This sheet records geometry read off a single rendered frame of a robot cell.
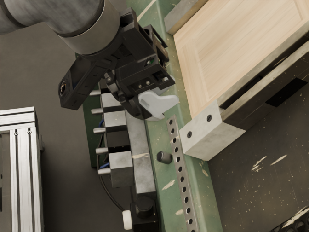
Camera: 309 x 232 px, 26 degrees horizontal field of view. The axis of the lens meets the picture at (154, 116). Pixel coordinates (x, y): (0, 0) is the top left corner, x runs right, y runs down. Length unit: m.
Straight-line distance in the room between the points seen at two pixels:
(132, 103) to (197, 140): 0.51
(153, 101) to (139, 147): 0.72
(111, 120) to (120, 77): 0.80
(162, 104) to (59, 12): 0.25
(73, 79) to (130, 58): 0.09
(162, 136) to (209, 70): 0.19
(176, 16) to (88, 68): 0.81
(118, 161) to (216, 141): 0.30
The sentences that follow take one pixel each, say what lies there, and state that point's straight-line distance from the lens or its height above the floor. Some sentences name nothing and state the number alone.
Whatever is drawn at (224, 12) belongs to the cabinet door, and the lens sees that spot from 1.57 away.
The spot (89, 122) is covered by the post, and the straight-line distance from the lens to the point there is 2.28.
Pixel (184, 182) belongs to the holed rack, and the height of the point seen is 0.89.
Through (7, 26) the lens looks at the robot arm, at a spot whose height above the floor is 1.55.
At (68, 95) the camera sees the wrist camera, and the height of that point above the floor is 1.40.
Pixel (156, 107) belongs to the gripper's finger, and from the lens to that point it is 0.96.
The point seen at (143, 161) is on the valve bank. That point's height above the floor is 0.74.
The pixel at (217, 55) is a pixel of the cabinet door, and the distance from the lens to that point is 1.53.
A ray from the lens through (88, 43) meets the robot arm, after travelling 0.81.
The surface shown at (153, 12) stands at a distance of 1.74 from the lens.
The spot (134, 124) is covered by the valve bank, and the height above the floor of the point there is 0.74.
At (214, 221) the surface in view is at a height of 0.89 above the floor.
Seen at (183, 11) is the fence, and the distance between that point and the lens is 1.65.
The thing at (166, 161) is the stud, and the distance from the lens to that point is 1.48.
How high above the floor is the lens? 2.12
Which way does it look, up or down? 53 degrees down
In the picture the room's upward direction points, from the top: straight up
